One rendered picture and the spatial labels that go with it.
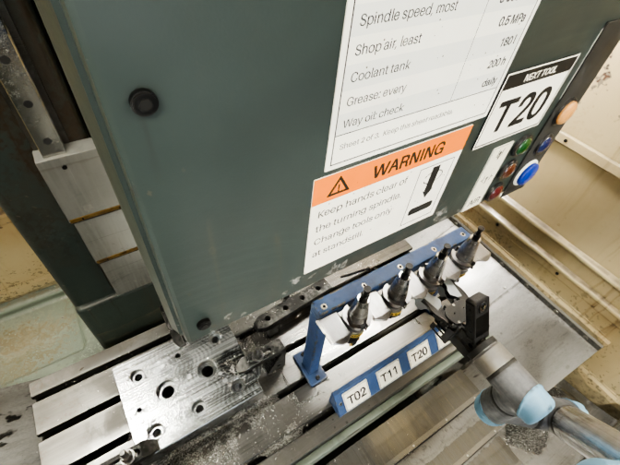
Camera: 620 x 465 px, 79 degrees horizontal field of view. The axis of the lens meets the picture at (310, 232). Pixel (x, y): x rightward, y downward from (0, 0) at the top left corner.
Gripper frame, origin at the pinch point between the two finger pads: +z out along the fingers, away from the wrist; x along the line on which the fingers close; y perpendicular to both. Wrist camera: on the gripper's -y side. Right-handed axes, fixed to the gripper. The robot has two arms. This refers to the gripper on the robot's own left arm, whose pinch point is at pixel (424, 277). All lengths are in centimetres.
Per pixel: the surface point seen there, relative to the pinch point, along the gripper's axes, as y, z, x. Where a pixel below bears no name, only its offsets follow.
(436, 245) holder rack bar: -3.0, 4.6, 7.0
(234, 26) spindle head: -67, -9, -50
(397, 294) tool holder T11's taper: -5.2, -2.0, -12.6
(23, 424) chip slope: 54, 37, -103
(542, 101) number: -57, -10, -20
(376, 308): -2.1, -1.5, -17.0
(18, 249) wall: 39, 91, -91
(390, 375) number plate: 25.8, -10.3, -10.9
